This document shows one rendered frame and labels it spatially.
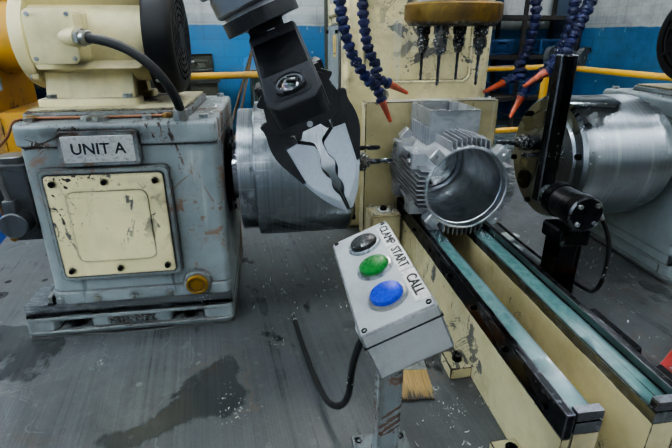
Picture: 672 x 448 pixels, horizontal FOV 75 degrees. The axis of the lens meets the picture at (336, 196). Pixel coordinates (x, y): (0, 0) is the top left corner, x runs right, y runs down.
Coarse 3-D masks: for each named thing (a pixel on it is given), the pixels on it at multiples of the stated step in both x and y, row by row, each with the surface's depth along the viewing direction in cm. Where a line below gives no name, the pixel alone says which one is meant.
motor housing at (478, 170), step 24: (432, 144) 84; (456, 144) 77; (480, 144) 77; (408, 168) 85; (432, 168) 78; (480, 168) 90; (504, 168) 80; (408, 192) 86; (432, 192) 100; (456, 192) 95; (480, 192) 89; (504, 192) 81; (456, 216) 87; (480, 216) 84
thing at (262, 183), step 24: (240, 120) 75; (264, 120) 74; (240, 144) 72; (264, 144) 72; (240, 168) 72; (264, 168) 71; (360, 168) 80; (240, 192) 73; (264, 192) 72; (288, 192) 73; (312, 192) 73; (264, 216) 75; (288, 216) 76; (312, 216) 76; (336, 216) 77
